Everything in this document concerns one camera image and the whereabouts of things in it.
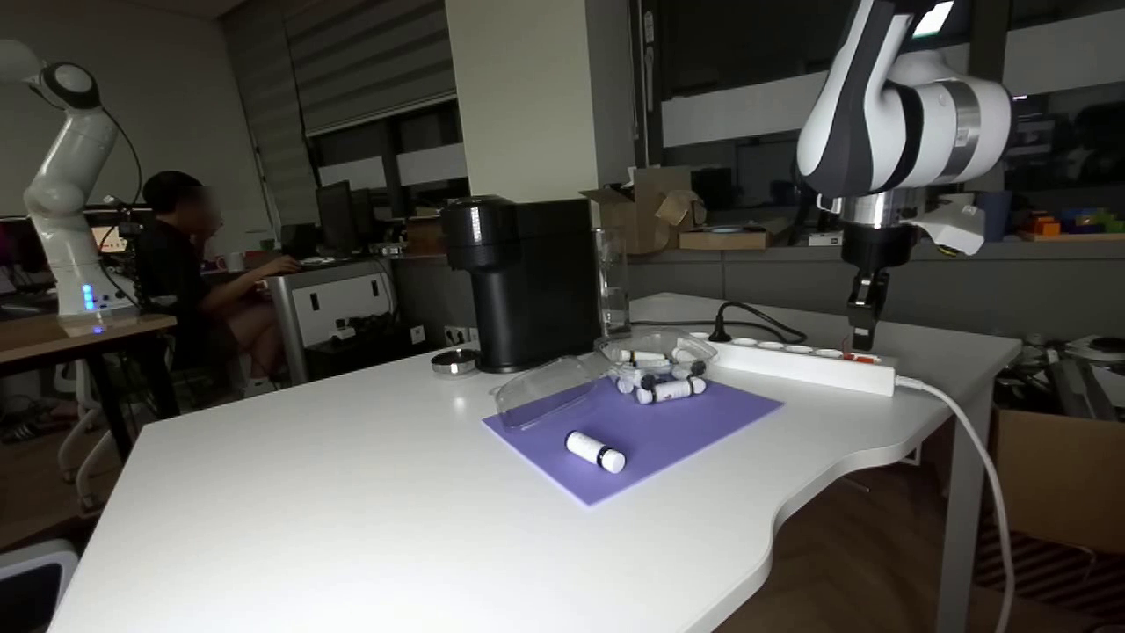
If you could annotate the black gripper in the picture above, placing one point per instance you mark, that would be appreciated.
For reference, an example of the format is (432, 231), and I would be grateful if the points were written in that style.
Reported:
(871, 237)

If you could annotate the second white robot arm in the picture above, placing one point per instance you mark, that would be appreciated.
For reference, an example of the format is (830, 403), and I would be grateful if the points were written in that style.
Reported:
(59, 185)

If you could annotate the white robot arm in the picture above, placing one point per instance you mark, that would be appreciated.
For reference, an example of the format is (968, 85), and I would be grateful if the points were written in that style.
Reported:
(893, 119)

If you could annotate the white power strip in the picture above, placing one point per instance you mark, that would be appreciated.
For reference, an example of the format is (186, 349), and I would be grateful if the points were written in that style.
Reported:
(802, 362)

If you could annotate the white cylinder in pile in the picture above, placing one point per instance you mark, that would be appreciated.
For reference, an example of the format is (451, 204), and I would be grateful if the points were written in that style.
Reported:
(673, 391)

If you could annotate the cardboard box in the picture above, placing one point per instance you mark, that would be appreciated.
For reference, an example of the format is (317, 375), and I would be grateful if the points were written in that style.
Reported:
(650, 212)

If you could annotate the purple mat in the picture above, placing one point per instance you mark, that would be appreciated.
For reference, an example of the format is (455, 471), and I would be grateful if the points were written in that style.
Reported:
(649, 435)

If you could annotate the single white cylinder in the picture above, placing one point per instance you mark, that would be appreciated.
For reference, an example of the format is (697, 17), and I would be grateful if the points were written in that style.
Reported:
(594, 451)

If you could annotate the black coffee machine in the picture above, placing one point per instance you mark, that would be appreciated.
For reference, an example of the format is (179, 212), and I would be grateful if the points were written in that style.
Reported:
(533, 277)

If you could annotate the seated person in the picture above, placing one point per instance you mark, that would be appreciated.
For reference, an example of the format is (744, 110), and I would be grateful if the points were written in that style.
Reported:
(230, 318)

